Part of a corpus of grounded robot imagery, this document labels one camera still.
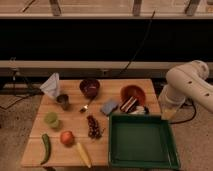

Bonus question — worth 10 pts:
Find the metal spoon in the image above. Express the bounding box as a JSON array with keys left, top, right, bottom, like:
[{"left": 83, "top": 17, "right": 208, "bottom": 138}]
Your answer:
[{"left": 79, "top": 98, "right": 95, "bottom": 113}]

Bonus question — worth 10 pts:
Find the green tray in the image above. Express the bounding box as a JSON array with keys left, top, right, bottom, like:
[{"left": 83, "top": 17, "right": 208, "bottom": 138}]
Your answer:
[{"left": 108, "top": 114, "right": 180, "bottom": 170}]

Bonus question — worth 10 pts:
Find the blue sponge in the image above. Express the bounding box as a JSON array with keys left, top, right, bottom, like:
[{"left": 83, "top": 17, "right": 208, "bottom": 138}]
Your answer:
[{"left": 100, "top": 99, "right": 118, "bottom": 116}]

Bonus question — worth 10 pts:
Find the dark purple grape bunch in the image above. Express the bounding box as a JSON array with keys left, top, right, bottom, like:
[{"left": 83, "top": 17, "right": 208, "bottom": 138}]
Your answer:
[{"left": 87, "top": 115, "right": 102, "bottom": 139}]

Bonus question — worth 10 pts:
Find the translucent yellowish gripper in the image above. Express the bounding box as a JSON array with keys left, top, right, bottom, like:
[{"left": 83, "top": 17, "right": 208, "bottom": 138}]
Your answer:
[{"left": 161, "top": 103, "right": 180, "bottom": 120}]

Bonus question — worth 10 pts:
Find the small metal cup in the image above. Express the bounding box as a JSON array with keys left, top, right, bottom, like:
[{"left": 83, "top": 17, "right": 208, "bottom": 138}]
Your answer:
[{"left": 56, "top": 94, "right": 70, "bottom": 110}]

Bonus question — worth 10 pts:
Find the white folded cloth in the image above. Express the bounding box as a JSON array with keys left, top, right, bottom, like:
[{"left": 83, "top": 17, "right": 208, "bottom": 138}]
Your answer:
[{"left": 40, "top": 73, "right": 60, "bottom": 99}]

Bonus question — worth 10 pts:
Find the black cable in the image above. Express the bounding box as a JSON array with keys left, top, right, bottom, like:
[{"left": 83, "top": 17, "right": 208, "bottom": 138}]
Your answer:
[{"left": 116, "top": 9, "right": 157, "bottom": 77}]

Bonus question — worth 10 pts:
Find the white black small object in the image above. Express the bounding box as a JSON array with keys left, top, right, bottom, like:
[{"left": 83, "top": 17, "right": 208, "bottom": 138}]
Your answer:
[{"left": 132, "top": 106, "right": 149, "bottom": 115}]

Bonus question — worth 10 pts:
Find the dark maroon bowl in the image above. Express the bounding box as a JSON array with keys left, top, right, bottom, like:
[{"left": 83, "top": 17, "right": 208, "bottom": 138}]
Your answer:
[{"left": 79, "top": 78, "right": 100, "bottom": 99}]

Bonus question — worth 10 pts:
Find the green plastic cup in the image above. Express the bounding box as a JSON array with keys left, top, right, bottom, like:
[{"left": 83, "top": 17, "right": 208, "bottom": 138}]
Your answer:
[{"left": 44, "top": 112, "right": 60, "bottom": 129}]

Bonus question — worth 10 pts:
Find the red apple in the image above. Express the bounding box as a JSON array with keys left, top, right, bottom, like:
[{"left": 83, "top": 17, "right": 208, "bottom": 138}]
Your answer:
[{"left": 60, "top": 131, "right": 75, "bottom": 146}]

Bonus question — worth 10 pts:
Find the green chili pepper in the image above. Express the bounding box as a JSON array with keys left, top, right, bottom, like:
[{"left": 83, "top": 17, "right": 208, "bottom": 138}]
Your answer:
[{"left": 40, "top": 134, "right": 51, "bottom": 165}]

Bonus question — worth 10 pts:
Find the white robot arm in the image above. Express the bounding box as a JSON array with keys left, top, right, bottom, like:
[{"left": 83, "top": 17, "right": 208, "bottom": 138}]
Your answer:
[{"left": 158, "top": 60, "right": 213, "bottom": 120}]

